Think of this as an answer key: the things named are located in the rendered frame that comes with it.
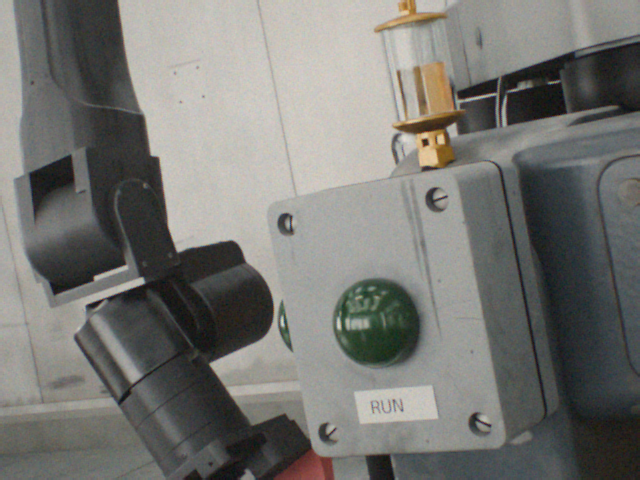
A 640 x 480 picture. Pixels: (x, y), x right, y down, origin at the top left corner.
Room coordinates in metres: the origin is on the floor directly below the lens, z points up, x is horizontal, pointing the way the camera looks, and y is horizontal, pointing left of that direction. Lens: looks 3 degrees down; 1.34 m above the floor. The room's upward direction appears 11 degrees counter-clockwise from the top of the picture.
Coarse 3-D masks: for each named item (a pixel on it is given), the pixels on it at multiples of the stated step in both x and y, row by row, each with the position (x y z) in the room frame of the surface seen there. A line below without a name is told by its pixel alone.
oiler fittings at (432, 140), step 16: (400, 16) 0.52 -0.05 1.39; (416, 16) 0.51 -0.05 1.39; (432, 16) 0.51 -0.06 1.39; (448, 112) 0.51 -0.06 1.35; (464, 112) 0.52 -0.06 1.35; (400, 128) 0.52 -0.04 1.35; (416, 128) 0.51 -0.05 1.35; (432, 128) 0.51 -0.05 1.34; (416, 144) 0.52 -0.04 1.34; (432, 144) 0.52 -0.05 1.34; (448, 144) 0.52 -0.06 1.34; (432, 160) 0.52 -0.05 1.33; (448, 160) 0.52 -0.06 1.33
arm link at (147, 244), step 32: (128, 192) 0.77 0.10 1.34; (128, 224) 0.77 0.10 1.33; (160, 224) 0.79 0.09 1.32; (128, 256) 0.76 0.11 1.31; (160, 256) 0.78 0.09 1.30; (192, 256) 0.82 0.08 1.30; (224, 256) 0.85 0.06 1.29; (64, 288) 0.81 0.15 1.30; (96, 288) 0.78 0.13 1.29; (192, 288) 0.82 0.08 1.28; (224, 288) 0.83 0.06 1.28; (256, 288) 0.85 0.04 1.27; (224, 320) 0.82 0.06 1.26; (256, 320) 0.85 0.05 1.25; (224, 352) 0.83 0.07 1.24
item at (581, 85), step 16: (624, 48) 0.56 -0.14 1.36; (576, 64) 0.58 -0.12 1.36; (592, 64) 0.57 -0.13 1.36; (608, 64) 0.56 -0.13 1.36; (624, 64) 0.56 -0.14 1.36; (576, 80) 0.58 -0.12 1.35; (592, 80) 0.57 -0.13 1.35; (608, 80) 0.56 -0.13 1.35; (624, 80) 0.56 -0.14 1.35; (576, 96) 0.58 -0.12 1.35; (592, 96) 0.57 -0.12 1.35; (608, 96) 0.56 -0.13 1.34; (624, 96) 0.56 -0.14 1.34
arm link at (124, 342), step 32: (160, 288) 0.82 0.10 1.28; (96, 320) 0.78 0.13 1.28; (128, 320) 0.77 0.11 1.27; (160, 320) 0.78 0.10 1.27; (192, 320) 0.82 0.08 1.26; (96, 352) 0.78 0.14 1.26; (128, 352) 0.77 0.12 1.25; (160, 352) 0.77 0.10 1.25; (192, 352) 0.79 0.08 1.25; (128, 384) 0.77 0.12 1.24
